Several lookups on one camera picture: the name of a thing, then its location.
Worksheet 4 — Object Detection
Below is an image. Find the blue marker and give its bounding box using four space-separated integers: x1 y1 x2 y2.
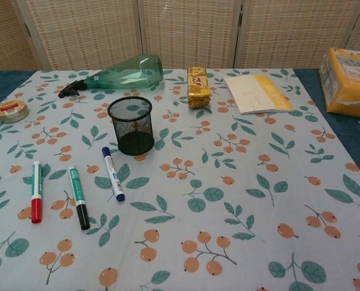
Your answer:
101 146 127 203

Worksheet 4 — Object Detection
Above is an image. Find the green marker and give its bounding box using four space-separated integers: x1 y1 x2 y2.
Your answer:
68 165 91 231

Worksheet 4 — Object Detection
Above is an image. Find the red marker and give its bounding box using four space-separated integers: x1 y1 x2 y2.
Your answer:
31 161 44 224

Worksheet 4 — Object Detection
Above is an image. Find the black mesh pen cup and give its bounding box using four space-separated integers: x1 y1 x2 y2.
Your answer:
107 96 155 156

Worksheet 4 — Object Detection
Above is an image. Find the floral leaf-print tablecloth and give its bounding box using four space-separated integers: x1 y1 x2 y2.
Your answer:
0 69 360 291

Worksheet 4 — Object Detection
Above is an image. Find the gold foil snack package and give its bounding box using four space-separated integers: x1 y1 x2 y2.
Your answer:
186 65 213 110

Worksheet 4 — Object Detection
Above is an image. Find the green plastic spray bottle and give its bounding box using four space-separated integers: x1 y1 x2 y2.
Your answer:
57 53 165 99

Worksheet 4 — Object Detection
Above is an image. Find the white yellow notebook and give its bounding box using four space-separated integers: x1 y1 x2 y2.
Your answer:
223 73 295 116

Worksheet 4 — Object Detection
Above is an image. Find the woven bamboo folding screen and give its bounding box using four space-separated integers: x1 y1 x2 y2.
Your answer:
0 0 360 75

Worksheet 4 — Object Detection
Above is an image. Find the round tape roll red label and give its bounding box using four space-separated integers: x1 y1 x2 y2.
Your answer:
0 99 30 124

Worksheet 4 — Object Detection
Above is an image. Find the yellow cat-print tissue pack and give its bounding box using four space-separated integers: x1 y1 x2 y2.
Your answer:
318 47 360 114

